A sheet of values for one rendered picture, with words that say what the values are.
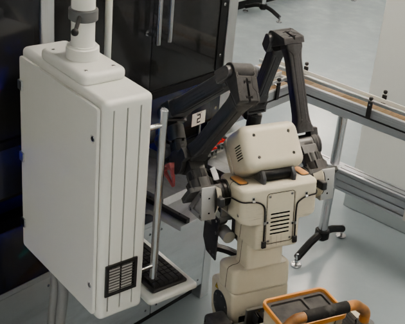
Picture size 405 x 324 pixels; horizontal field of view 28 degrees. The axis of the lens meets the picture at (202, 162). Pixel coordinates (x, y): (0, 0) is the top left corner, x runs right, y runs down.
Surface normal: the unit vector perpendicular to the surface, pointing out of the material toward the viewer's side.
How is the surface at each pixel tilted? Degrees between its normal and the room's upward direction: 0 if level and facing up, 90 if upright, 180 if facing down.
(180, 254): 90
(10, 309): 90
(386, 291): 0
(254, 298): 82
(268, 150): 48
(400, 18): 90
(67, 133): 90
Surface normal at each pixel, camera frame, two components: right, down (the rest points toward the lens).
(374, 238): 0.08, -0.88
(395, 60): -0.66, 0.29
